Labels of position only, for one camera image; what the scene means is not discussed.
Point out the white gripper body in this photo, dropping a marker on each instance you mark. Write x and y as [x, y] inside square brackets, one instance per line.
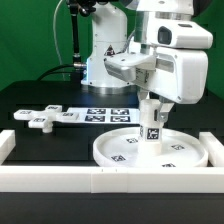
[179, 75]

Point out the white round table top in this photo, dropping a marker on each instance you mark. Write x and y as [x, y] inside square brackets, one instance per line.
[123, 148]

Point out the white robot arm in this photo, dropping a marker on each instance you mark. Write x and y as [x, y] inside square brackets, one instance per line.
[152, 46]

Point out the white marker sheet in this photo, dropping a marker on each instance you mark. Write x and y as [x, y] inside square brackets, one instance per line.
[99, 116]

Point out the white cross-shaped table base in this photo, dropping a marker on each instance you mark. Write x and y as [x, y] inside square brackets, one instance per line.
[44, 119]

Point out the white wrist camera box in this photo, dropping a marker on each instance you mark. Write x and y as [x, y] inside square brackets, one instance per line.
[124, 66]

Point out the white right fence rail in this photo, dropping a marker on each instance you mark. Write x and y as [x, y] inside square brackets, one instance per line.
[214, 148]

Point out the white fence rail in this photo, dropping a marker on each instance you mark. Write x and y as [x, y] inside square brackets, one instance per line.
[7, 143]
[110, 180]
[214, 148]

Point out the black camera stand pole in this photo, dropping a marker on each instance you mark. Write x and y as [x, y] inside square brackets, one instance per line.
[76, 33]

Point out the white front fence rail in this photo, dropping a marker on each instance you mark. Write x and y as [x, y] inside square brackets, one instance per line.
[110, 180]

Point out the white left fence rail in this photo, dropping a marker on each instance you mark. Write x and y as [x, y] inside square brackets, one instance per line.
[7, 143]

